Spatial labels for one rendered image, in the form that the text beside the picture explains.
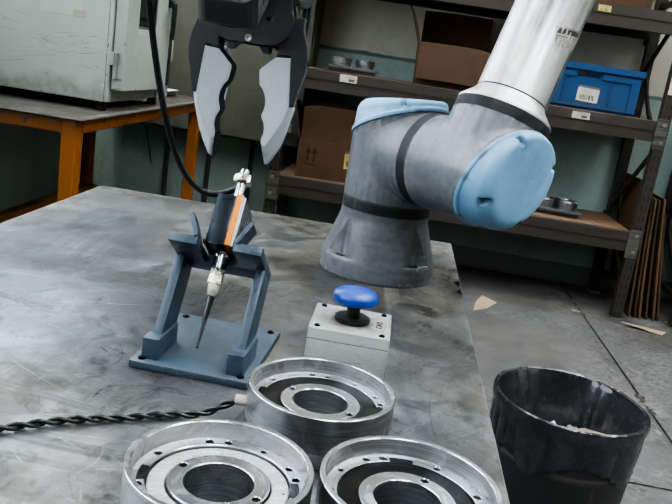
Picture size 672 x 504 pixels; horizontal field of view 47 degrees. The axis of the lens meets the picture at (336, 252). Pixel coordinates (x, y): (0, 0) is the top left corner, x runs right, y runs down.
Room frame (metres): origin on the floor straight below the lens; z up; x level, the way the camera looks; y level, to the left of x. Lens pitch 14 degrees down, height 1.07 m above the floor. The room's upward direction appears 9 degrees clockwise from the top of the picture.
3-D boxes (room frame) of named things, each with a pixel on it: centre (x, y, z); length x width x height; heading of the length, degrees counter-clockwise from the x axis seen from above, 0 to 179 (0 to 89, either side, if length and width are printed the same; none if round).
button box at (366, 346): (0.65, -0.02, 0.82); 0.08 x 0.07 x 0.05; 177
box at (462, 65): (4.09, -0.44, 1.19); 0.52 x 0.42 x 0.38; 87
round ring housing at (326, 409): (0.51, -0.01, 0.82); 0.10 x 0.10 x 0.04
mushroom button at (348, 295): (0.65, -0.02, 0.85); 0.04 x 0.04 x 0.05
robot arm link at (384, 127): (0.99, -0.06, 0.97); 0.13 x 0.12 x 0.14; 43
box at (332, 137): (4.11, 0.08, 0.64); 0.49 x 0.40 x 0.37; 92
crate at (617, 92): (4.06, -1.11, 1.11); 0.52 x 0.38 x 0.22; 87
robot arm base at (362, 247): (1.00, -0.06, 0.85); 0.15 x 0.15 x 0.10
